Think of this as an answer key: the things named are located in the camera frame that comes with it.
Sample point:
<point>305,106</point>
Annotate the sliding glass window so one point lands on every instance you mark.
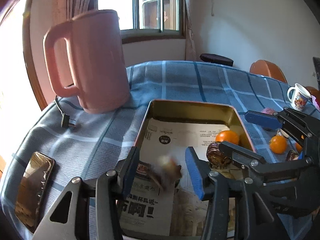
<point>150,5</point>

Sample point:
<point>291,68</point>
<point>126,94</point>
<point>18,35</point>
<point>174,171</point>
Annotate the red paper window decoration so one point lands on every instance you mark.
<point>166,15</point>

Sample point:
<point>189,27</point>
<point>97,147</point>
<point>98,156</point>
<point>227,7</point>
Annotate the brown wooden door frame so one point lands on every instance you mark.
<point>32,62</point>

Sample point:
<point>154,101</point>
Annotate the pale window curtain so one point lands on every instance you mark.
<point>190,25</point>

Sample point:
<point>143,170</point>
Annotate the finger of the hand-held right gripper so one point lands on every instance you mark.
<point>262,120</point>
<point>240,155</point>

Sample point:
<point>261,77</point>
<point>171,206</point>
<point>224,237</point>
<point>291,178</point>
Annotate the orange tangerine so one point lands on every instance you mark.
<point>278,145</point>
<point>298,147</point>
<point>227,137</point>

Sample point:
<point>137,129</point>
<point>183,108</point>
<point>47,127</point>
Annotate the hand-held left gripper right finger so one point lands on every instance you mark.
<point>193,172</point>

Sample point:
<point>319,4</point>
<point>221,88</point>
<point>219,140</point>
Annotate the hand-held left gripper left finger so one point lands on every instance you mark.
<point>130,172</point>

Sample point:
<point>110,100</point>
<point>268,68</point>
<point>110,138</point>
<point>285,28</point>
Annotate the brown leather armchair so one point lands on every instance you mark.
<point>267,70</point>

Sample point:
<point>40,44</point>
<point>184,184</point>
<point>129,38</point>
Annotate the printed paper sheet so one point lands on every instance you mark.
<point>180,135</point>

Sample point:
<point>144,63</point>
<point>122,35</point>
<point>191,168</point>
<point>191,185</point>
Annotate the pink electric kettle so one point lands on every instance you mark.
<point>95,62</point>

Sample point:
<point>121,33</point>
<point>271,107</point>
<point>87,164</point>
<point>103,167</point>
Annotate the small dessert cup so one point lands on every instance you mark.
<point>283,134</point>
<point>167,165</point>

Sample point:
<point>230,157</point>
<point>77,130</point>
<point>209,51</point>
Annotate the rectangular metal tin box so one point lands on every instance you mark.
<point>190,110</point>

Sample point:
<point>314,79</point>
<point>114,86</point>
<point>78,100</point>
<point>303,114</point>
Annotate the dark round stool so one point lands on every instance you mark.
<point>216,58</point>

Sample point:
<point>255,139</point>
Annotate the white printed mug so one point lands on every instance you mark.
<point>298,96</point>

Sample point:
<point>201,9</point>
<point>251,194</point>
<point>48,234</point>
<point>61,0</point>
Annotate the black smartphone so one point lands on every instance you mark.
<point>32,190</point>

